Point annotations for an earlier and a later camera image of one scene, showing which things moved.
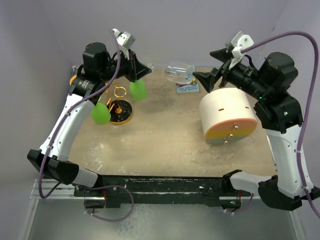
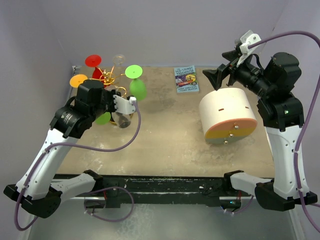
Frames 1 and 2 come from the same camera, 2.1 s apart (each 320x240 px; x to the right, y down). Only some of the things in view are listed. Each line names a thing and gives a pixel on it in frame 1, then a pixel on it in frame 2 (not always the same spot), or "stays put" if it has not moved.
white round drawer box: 227,115 stays put
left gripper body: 126,67 → 108,103
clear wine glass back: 178,72 → 123,120
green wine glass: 138,90 stays put
